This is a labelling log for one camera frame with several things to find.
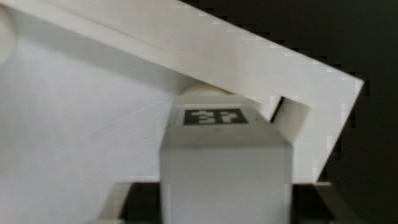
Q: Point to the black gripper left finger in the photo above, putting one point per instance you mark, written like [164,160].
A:
[132,204]

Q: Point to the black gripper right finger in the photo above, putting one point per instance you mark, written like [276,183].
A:
[319,206]

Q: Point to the white square tabletop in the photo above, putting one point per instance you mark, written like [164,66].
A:
[84,104]

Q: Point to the white U-shaped obstacle fence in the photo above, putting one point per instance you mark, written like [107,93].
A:
[193,43]

